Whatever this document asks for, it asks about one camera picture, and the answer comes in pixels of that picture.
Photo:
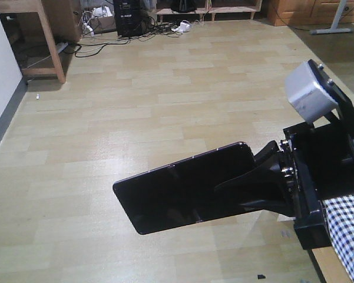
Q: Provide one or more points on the black computer tower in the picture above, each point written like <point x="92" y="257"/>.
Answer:
<point x="128" y="20"/>

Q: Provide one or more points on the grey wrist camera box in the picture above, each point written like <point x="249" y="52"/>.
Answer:
<point x="306" y="95"/>

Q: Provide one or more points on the black white checkered bedsheet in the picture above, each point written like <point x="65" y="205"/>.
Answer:
<point x="340" y="223"/>

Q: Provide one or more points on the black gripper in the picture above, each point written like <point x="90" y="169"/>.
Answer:
<point x="320" y="163"/>

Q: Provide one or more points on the white power strip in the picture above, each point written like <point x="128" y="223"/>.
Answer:
<point x="184" y="26"/>

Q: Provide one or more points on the wooden bed frame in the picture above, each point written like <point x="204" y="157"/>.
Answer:
<point x="330" y="265"/>

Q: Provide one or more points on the white desk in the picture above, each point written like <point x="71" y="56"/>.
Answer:
<point x="335" y="20"/>

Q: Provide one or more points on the wooden cabinet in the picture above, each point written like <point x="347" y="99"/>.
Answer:
<point x="311" y="12"/>

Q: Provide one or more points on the black foldable smartphone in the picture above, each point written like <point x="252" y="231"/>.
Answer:
<point x="185" y="192"/>

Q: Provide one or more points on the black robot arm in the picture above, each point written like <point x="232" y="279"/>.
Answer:
<point x="314" y="162"/>

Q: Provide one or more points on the wooden side table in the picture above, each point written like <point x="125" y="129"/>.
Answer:
<point x="47" y="21"/>

